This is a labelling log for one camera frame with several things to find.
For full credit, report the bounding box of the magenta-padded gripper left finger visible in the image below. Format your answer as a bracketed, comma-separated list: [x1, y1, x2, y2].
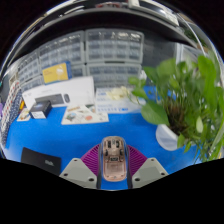
[59, 143, 103, 190]

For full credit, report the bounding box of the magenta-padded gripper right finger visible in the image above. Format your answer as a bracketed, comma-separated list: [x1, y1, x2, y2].
[125, 143, 169, 190]

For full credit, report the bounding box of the black mouse pad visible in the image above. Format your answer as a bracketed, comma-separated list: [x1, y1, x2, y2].
[20, 147, 63, 177]

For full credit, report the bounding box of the green plant in white pot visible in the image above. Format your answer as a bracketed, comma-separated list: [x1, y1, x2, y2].
[128, 54, 224, 163]

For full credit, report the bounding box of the illustrated picture sheet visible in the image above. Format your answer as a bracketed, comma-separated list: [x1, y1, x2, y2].
[60, 103, 110, 126]
[16, 107, 32, 123]

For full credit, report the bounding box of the white tissue box blue print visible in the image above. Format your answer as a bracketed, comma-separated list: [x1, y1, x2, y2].
[94, 85, 148, 115]

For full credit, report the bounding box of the small black box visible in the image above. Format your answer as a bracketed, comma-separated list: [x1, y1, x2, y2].
[28, 99, 53, 120]

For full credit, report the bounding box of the long white keyboard box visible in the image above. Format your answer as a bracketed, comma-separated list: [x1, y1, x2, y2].
[21, 75, 96, 109]

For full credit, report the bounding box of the navy dotted cloth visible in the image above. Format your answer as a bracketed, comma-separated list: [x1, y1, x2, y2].
[0, 89, 23, 146]

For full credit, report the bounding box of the white dotted cloth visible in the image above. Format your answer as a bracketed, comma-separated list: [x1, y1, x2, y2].
[6, 79, 22, 111]

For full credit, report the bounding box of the yellow and blue box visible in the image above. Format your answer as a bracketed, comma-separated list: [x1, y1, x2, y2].
[41, 60, 73, 85]

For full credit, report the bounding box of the black wall shelf unit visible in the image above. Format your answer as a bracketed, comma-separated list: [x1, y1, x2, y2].
[0, 0, 214, 78]

